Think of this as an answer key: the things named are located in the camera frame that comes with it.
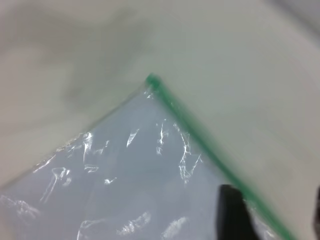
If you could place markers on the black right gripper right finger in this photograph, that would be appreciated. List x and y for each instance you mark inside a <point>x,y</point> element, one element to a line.
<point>317,207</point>

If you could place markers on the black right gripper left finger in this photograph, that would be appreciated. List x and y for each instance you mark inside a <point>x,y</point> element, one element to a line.
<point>233,215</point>

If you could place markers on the clear plastic zip bag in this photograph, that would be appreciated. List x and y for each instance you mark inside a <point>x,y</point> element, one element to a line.
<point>190,130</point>

